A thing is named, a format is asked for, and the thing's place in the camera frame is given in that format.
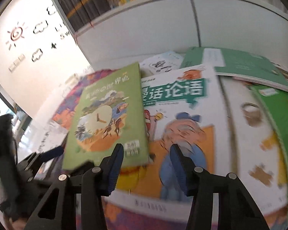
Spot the white bucket classics book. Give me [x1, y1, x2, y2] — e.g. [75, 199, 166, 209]
[221, 76, 288, 215]

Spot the olive green history book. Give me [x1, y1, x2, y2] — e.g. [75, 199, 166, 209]
[62, 62, 149, 170]

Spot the green cricket fables book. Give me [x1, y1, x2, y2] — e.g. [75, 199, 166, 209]
[249, 84, 288, 178]

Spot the white Confucius cartoon book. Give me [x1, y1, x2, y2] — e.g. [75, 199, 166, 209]
[116, 64, 231, 203]

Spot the teal green cover book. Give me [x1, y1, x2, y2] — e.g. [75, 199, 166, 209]
[180, 47, 288, 92]

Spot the white picture book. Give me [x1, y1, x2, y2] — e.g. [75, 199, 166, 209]
[234, 62, 288, 92]

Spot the floral quilted mat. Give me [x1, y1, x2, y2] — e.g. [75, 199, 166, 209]
[33, 68, 288, 230]

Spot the white calligraphy book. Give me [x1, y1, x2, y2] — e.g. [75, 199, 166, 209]
[139, 51, 184, 77]

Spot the black book set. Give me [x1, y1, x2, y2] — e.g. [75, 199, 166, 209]
[58, 0, 111, 32]

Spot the white bookshelf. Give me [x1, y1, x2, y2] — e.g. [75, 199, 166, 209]
[42, 0, 288, 66]

